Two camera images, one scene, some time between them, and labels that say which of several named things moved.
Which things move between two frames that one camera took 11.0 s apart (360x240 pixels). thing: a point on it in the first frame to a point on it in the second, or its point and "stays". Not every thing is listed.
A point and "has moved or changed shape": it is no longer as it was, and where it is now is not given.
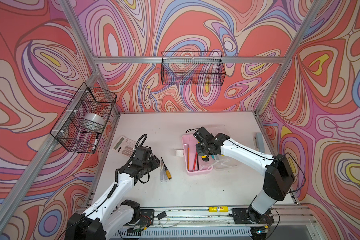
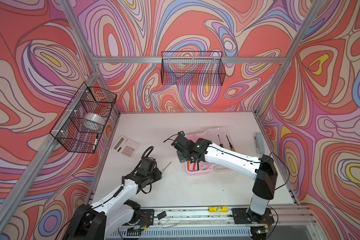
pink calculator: x=125 y=145 stays
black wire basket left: x=81 y=124 stays
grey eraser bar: x=259 y=142 stays
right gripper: x=200 y=153 to x=182 y=158
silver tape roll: x=94 y=119 stays
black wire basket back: x=194 y=68 stays
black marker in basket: x=94 y=146 stays
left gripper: x=154 y=162 to x=158 y=175
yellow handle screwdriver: x=167 y=172 has moved or changed shape
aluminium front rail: x=198 y=216 stays
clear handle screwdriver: x=165 y=173 has moved or changed shape
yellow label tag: x=218 y=209 stays
